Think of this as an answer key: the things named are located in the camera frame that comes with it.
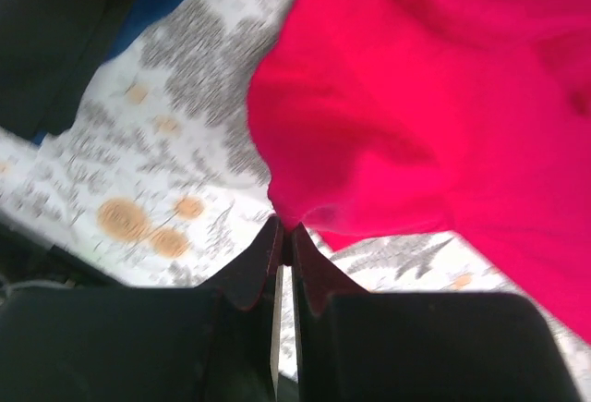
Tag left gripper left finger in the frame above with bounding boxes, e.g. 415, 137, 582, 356
1, 217, 283, 401

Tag black folded t shirt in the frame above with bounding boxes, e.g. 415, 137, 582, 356
1, 0, 136, 140

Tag magenta t shirt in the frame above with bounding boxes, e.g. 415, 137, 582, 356
247, 0, 590, 338

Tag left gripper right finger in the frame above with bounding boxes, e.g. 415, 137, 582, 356
289, 227, 580, 402

